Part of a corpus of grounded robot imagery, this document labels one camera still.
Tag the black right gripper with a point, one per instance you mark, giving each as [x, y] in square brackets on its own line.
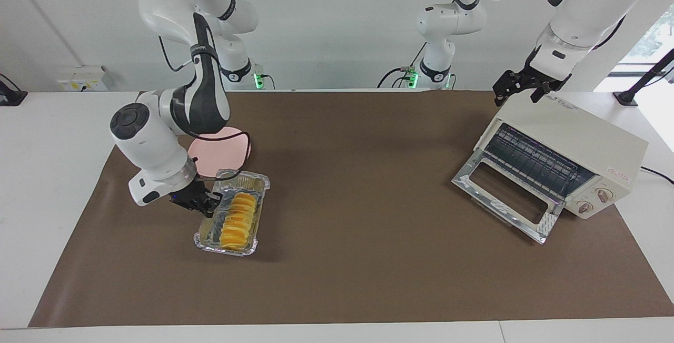
[192, 198]

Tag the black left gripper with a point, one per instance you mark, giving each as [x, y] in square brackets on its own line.
[542, 80]

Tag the golden ridged bread loaf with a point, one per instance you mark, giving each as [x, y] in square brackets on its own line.
[239, 222]

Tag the aluminium foil tray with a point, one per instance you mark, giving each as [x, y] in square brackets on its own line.
[260, 185]

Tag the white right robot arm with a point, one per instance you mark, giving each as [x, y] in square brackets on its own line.
[158, 137]

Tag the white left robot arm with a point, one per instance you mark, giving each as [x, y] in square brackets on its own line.
[590, 6]

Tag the cream toaster oven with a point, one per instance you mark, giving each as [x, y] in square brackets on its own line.
[590, 143]

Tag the glass oven door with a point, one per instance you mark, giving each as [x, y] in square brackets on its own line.
[474, 177]

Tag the larger cream oven knob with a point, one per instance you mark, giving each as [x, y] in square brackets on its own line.
[604, 194]

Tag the smaller cream oven knob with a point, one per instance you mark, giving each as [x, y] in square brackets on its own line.
[585, 206]

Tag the pink round plate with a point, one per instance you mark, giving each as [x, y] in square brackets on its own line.
[226, 156]

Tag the green lit base module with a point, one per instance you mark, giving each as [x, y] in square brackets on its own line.
[412, 77]
[258, 80]

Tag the bright window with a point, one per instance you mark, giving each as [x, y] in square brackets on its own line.
[655, 37]

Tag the brown table mat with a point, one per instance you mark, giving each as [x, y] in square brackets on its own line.
[368, 237]

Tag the black table clamp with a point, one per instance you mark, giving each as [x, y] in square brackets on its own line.
[10, 96]

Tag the black camera stand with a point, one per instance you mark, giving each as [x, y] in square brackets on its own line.
[645, 77]

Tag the white wall socket box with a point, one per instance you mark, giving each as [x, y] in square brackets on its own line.
[81, 78]

